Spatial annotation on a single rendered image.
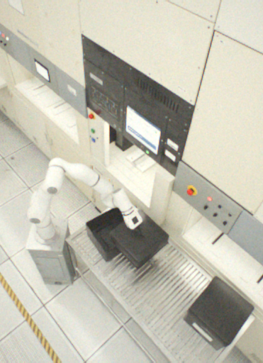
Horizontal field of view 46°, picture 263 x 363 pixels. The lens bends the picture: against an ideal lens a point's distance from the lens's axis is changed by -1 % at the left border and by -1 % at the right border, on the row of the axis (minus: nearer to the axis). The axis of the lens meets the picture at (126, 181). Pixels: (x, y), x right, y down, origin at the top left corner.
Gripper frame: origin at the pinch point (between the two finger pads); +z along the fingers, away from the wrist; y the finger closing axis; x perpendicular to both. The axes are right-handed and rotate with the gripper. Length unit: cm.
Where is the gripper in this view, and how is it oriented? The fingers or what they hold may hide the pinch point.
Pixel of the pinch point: (139, 231)
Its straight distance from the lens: 206.5
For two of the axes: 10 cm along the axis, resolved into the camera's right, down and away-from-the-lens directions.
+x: -5.0, 0.0, 8.6
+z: 4.5, 8.5, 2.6
